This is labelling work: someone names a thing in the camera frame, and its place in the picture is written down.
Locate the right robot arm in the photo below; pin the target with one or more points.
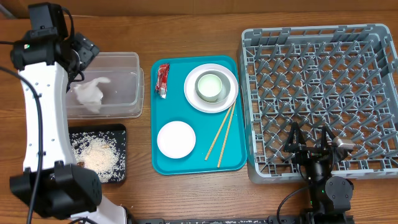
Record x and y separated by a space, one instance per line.
330 196

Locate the large white plate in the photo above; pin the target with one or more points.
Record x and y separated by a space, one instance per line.
199 104

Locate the black plastic tray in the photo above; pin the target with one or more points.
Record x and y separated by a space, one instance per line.
99 152

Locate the grey dishwasher rack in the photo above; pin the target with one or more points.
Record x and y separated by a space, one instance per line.
343 77

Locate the white napkin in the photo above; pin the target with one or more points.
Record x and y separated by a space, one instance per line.
89 95

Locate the brown food piece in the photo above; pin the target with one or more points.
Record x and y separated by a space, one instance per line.
81 164

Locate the red snack wrapper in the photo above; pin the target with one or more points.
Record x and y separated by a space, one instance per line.
162 76

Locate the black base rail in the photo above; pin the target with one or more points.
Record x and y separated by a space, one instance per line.
288 219

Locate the left wooden chopstick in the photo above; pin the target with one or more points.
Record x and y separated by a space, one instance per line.
217 134

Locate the small white plate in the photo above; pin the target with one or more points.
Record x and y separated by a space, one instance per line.
176 139

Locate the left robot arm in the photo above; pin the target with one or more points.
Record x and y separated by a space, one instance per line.
47 60

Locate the pale green cup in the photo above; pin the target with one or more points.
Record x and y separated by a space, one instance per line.
209 87

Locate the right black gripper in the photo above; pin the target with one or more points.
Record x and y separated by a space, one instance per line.
306 152

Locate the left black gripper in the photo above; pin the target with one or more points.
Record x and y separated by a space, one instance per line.
86 49

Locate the grey bowl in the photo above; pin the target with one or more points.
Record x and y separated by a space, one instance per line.
225 84

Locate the clear plastic storage bin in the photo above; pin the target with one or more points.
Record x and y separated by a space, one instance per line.
123 97

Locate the teal serving tray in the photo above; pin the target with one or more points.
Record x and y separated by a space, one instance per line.
205 125

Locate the pile of white rice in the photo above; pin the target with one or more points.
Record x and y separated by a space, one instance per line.
99 155

